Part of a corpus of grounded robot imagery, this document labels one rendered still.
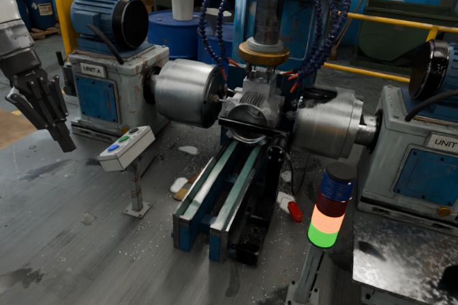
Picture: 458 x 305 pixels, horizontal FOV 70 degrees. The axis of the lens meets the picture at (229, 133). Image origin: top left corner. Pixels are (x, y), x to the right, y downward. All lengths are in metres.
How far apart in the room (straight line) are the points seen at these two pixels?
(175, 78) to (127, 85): 0.19
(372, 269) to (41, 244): 0.89
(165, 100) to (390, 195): 0.84
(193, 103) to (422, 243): 0.82
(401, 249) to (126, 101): 1.03
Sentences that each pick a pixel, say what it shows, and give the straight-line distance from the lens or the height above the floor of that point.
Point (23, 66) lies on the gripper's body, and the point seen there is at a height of 1.33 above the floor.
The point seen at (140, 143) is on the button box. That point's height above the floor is 1.06.
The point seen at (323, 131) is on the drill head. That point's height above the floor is 1.07.
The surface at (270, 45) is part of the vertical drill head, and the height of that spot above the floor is 1.28.
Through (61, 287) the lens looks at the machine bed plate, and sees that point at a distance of 1.01.
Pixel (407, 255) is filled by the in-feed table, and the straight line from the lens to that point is 1.01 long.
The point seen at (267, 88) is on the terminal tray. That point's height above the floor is 1.13.
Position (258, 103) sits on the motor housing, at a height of 1.09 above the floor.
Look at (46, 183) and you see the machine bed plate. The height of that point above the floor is 0.80.
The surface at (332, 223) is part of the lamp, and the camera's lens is 0.72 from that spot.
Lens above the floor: 1.60
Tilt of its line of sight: 31 degrees down
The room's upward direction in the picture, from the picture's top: 4 degrees clockwise
